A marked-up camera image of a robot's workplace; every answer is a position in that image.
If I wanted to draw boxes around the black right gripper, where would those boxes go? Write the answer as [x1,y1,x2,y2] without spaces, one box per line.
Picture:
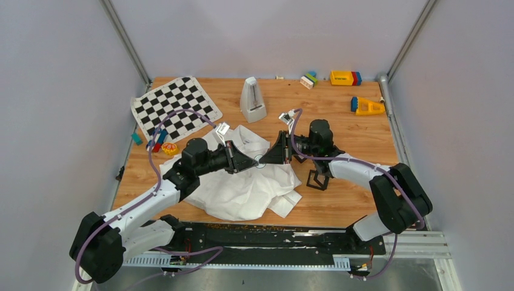
[259,130,319,164]

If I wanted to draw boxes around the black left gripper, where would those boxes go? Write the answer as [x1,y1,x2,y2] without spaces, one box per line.
[196,140,258,176]

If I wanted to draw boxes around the white button-up shirt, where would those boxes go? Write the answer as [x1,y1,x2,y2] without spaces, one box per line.
[184,125,302,221]

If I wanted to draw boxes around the black square frame box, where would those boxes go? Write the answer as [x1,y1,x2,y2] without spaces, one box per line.
[306,170,330,191]

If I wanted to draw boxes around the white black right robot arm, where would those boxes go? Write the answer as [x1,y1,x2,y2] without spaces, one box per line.
[259,119,433,253]

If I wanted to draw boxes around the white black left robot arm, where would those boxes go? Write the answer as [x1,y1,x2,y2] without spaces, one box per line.
[69,138,258,284]

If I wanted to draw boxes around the white metronome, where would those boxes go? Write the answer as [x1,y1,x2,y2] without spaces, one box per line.
[239,77,267,123]

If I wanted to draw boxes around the yellow orange round toy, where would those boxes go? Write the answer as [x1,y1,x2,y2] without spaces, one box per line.
[161,142,180,156]

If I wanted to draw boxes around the white green blue blocks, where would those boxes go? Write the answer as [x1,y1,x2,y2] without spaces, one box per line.
[299,71,318,90]

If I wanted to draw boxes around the blue red toy car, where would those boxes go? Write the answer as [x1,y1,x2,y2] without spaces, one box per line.
[145,129,168,152]

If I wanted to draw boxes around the yellow blue triangular toy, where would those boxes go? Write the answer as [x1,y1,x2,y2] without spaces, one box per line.
[350,96,386,116]

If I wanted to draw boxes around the yellow red blue block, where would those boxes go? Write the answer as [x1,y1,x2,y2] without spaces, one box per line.
[330,70,362,86]

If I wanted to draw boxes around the teal small block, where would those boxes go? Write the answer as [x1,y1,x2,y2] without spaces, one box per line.
[131,133,143,146]

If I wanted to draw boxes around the grey metal corner pipe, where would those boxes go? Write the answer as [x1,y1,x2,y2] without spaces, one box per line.
[377,72,399,133]

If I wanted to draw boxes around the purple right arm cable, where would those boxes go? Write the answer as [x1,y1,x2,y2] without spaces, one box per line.
[289,108,426,281]

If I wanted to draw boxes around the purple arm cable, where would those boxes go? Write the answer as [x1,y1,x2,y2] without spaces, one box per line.
[75,109,224,291]
[289,108,426,281]

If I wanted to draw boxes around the black square frame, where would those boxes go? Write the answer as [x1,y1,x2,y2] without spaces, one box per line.
[293,155,307,163]

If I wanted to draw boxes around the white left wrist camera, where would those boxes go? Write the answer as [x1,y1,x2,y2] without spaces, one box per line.
[214,122,230,146]

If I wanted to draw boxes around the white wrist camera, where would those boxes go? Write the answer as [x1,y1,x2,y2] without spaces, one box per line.
[279,110,295,126]
[214,122,230,146]

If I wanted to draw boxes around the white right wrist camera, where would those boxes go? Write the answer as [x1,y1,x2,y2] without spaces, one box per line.
[279,110,295,126]

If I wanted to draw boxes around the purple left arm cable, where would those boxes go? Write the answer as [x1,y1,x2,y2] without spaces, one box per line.
[75,109,224,291]

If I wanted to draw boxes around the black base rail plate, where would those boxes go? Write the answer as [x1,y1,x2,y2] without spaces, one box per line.
[164,222,386,264]

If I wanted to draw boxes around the white slotted cable duct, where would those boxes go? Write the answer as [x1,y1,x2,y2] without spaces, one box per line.
[122,252,351,271]

